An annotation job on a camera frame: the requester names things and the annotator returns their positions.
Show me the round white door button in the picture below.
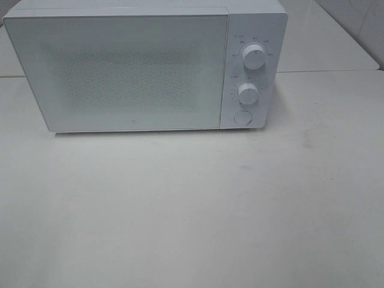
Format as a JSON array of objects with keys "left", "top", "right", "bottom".
[{"left": 234, "top": 110, "right": 252, "bottom": 126}]

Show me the white microwave knob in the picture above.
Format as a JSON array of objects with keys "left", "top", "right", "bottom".
[
  {"left": 238, "top": 83, "right": 259, "bottom": 105},
  {"left": 241, "top": 44, "right": 266, "bottom": 70}
]

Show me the white microwave door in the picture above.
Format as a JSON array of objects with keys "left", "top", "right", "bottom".
[{"left": 5, "top": 16, "right": 227, "bottom": 133}]

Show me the white microwave oven body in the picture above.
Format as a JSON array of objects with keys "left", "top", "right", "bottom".
[{"left": 3, "top": 1, "right": 287, "bottom": 131}]

